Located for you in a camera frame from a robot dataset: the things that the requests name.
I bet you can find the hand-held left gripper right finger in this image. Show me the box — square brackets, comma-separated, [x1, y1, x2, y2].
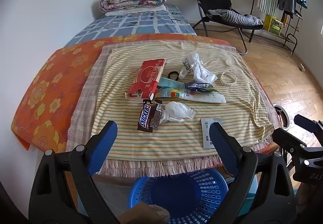
[209, 122, 297, 224]

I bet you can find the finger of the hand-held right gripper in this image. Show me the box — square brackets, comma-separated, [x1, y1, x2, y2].
[293, 114, 323, 136]
[272, 127, 311, 157]

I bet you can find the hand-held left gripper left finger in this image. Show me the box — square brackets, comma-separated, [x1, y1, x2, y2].
[28, 120, 119, 224]

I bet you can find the small grey sachet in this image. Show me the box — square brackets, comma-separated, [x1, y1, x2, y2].
[200, 118, 222, 149]

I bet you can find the brown chocolate bar wrapper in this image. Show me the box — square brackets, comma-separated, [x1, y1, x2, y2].
[137, 99, 164, 132]

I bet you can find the white tissue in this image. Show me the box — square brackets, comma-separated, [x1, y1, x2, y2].
[161, 101, 196, 123]

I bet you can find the blue plastic basket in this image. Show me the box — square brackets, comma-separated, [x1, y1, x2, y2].
[127, 168, 229, 224]

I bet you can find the white wristband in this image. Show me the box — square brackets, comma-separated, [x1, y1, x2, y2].
[220, 72, 238, 85]

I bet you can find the red cardboard box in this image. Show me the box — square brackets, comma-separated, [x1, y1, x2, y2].
[125, 58, 167, 100]

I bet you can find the white plastic bag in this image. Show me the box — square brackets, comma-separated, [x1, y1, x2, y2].
[180, 53, 218, 83]

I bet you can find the white round floor device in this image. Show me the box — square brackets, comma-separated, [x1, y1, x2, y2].
[273, 103, 292, 130]

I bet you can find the pink fringed cloth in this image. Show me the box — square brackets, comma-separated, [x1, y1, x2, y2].
[66, 39, 280, 178]

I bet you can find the yellow striped towel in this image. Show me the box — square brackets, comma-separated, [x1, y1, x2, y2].
[91, 43, 275, 161]

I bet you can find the white flat pouch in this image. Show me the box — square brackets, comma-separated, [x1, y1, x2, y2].
[177, 89, 226, 104]

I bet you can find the blue green snack wrapper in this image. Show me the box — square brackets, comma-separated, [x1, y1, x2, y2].
[185, 82, 220, 93]

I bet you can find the colourful striped packet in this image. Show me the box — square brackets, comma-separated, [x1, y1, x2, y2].
[155, 88, 181, 99]

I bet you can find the brown fuzzy object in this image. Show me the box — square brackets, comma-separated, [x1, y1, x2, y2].
[117, 202, 171, 224]

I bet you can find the orange floral blanket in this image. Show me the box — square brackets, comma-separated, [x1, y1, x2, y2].
[10, 33, 233, 154]

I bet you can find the light blue tube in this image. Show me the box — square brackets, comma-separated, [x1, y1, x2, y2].
[158, 77, 187, 89]

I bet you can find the black clothes rack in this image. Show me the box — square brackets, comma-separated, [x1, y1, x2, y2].
[250, 0, 303, 58]

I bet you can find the yellow plastic crate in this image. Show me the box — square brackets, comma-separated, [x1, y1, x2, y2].
[264, 15, 283, 36]

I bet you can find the blue plaid bed sheet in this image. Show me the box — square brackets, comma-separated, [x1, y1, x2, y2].
[64, 5, 197, 48]

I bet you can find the dark striped cloth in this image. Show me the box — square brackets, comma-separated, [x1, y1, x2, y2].
[208, 9, 264, 28]

